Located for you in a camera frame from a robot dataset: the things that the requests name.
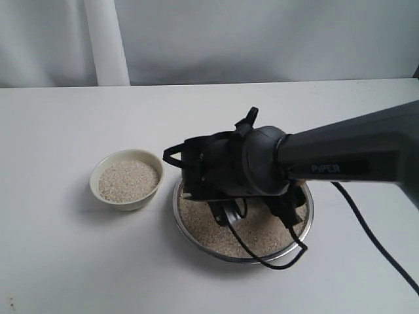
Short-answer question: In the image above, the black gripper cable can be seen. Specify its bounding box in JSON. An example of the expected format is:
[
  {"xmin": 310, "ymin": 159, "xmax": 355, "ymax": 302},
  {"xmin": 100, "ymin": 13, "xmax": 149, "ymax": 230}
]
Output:
[{"xmin": 162, "ymin": 130, "xmax": 419, "ymax": 295}]

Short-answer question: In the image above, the small cream bowl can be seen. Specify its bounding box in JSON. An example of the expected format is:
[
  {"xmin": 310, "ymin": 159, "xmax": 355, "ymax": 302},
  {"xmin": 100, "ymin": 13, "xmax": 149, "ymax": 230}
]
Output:
[{"xmin": 89, "ymin": 149, "xmax": 164, "ymax": 211}]

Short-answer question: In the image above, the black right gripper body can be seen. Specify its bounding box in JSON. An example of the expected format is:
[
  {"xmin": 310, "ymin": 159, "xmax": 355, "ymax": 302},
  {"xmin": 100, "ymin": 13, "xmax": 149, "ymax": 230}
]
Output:
[{"xmin": 181, "ymin": 131, "xmax": 252, "ymax": 201}]

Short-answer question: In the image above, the white backdrop curtain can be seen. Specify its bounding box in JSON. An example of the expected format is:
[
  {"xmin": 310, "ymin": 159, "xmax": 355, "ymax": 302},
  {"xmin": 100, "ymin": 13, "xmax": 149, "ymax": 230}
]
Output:
[{"xmin": 1, "ymin": 1, "xmax": 418, "ymax": 88}]

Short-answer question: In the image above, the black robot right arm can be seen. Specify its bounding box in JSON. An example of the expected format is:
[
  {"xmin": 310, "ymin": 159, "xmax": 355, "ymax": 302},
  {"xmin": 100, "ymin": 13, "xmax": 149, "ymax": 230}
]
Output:
[{"xmin": 181, "ymin": 101, "xmax": 418, "ymax": 204}]

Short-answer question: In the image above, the round steel rice tray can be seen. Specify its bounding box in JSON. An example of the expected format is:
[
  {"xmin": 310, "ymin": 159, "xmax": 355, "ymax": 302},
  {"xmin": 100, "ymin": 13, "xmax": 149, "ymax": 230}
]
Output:
[{"xmin": 172, "ymin": 179, "xmax": 299, "ymax": 264}]

